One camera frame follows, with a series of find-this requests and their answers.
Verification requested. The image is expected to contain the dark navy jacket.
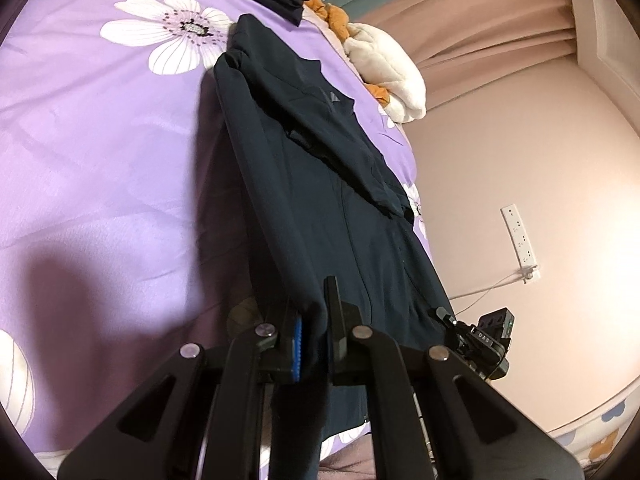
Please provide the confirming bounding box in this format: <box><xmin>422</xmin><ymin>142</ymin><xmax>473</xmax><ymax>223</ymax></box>
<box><xmin>214</xmin><ymin>14</ymin><xmax>448</xmax><ymax>479</ymax></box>

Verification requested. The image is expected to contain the purple floral bed sheet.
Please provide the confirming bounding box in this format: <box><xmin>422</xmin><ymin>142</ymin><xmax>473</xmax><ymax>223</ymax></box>
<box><xmin>1</xmin><ymin>0</ymin><xmax>420</xmax><ymax>474</ymax></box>

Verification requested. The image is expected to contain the white plush duck toy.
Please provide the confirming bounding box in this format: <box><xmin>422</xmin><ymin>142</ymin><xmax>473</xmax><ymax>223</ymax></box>
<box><xmin>303</xmin><ymin>0</ymin><xmax>426</xmax><ymax>125</ymax></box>

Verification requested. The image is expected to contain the pink curtain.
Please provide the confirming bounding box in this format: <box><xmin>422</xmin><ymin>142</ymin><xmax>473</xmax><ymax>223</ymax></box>
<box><xmin>362</xmin><ymin>0</ymin><xmax>577</xmax><ymax>110</ymax></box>

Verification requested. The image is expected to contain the wall power cable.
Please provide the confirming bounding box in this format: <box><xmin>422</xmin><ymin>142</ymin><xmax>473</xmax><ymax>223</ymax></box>
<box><xmin>448</xmin><ymin>268</ymin><xmax>539</xmax><ymax>302</ymax></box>

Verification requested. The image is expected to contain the white wall power strip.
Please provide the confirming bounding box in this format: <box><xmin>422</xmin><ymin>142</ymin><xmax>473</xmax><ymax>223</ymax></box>
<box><xmin>500</xmin><ymin>204</ymin><xmax>539</xmax><ymax>283</ymax></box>

